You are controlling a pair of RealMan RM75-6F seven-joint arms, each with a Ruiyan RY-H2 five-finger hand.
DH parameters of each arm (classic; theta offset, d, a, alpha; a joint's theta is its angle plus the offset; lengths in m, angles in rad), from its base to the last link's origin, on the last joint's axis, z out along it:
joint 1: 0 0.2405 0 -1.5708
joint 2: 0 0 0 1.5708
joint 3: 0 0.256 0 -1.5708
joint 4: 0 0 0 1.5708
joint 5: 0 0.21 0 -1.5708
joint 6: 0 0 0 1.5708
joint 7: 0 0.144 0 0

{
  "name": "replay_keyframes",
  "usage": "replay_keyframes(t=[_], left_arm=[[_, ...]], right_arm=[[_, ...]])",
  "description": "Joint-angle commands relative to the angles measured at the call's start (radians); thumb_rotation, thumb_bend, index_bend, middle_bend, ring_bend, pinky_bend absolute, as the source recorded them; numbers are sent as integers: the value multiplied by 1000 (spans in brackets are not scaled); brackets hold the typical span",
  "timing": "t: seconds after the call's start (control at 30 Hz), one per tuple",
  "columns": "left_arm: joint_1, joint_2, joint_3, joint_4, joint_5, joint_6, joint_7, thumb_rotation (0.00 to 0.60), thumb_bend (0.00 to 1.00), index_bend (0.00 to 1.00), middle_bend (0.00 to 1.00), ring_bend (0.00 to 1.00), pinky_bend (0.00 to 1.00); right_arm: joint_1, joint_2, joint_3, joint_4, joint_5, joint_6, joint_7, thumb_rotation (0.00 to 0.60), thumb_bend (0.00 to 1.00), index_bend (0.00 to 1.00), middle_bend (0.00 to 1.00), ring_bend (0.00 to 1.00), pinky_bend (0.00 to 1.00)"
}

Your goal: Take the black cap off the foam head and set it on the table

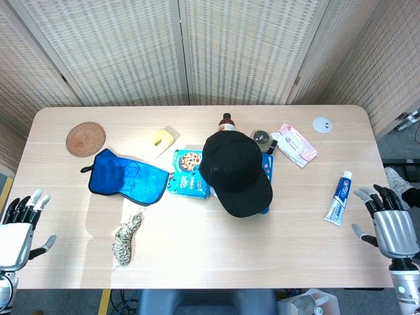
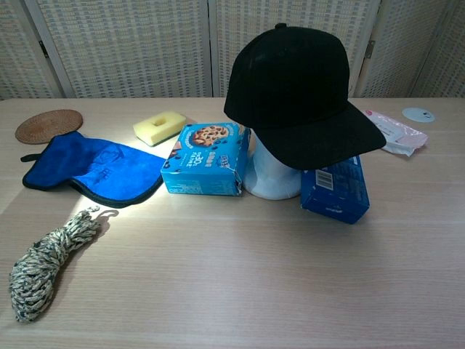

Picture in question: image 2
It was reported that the round grey cable grommet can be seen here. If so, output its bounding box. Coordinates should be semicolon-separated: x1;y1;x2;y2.
402;106;436;124

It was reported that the pink wet wipes pack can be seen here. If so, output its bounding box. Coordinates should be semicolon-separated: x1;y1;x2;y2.
363;109;429;158

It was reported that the round woven rattan coaster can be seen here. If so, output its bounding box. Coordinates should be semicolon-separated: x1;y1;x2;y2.
15;108;84;145

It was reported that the yellow sponge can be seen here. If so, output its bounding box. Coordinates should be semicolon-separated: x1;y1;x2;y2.
132;111;187;148

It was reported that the light blue cookie box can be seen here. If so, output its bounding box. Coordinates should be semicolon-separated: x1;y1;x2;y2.
160;121;251;198

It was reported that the black baseball cap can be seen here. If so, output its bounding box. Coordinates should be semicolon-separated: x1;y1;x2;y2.
223;23;387;171

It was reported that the blue towel with black trim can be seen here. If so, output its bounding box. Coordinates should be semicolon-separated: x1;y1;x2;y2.
20;130;167;209

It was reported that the white foam mannequin head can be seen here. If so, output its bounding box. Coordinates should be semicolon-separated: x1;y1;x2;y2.
242;129;302;201

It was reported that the woven folding screen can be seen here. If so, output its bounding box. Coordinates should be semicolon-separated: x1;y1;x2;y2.
0;0;465;101

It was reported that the camouflage rope bundle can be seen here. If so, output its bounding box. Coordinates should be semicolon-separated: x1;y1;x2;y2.
8;206;120;324

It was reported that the dark blue Oreo box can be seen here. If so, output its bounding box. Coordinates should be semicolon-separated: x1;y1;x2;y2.
300;155;371;225

